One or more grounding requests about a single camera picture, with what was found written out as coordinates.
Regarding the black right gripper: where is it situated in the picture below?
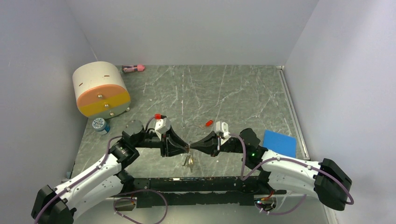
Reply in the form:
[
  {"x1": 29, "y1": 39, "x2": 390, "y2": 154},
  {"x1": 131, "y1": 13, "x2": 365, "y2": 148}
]
[{"x1": 190, "y1": 131, "x2": 248, "y2": 157}]

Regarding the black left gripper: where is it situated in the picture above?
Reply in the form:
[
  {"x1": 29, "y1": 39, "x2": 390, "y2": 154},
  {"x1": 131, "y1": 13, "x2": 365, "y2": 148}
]
[{"x1": 134, "y1": 125, "x2": 189, "y2": 157}]

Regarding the red key tag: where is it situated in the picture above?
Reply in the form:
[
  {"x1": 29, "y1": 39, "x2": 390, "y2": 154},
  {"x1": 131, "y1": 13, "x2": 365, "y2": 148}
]
[{"x1": 205, "y1": 120, "x2": 213, "y2": 127}]

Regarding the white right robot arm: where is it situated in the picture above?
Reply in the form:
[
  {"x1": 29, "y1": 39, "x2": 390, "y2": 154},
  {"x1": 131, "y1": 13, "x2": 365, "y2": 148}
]
[{"x1": 190, "y1": 128, "x2": 354, "y2": 211}]

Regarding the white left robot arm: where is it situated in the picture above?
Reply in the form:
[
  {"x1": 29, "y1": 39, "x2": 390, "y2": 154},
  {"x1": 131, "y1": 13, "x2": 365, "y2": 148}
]
[{"x1": 31, "y1": 116, "x2": 189, "y2": 224}]

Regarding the blue foam pad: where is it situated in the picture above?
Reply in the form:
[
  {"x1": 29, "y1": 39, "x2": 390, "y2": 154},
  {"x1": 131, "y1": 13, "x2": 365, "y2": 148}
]
[{"x1": 263, "y1": 130, "x2": 297, "y2": 158}]

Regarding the small blue white jar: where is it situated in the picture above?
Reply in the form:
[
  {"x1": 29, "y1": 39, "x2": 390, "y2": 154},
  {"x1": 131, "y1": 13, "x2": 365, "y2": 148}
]
[{"x1": 92, "y1": 118, "x2": 110, "y2": 135}]

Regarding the pink capped small bottle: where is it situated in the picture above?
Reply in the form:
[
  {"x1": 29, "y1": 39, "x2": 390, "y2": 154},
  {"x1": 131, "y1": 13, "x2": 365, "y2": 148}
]
[{"x1": 121, "y1": 64, "x2": 146, "y2": 73}]

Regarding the white round drawer cabinet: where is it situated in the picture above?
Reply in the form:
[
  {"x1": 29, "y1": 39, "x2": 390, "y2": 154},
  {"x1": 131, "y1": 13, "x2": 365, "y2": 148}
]
[{"x1": 72, "y1": 61, "x2": 131, "y2": 119}]

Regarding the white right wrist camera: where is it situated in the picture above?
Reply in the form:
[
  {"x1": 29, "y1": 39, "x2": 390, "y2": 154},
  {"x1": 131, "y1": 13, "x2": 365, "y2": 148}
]
[{"x1": 214, "y1": 121, "x2": 230, "y2": 139}]

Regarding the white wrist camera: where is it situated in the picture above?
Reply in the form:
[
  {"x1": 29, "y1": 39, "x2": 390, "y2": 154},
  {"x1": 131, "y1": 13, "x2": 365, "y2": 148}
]
[
  {"x1": 214, "y1": 121, "x2": 230, "y2": 139},
  {"x1": 155, "y1": 118, "x2": 171, "y2": 140}
]

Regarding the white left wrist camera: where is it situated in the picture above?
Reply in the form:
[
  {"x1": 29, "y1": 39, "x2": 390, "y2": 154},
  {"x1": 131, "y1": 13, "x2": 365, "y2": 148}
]
[{"x1": 155, "y1": 118, "x2": 171, "y2": 140}]

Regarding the aluminium frame rail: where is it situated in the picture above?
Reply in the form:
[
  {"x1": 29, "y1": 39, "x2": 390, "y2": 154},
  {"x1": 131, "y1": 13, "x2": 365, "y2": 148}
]
[{"x1": 49, "y1": 154, "x2": 338, "y2": 224}]

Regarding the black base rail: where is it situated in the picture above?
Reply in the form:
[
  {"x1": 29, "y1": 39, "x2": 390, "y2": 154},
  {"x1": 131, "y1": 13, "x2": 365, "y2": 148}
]
[{"x1": 116, "y1": 176, "x2": 287, "y2": 208}]

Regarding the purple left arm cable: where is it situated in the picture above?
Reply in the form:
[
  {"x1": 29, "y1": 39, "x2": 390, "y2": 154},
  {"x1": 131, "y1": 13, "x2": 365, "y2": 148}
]
[{"x1": 33, "y1": 114, "x2": 168, "y2": 224}]

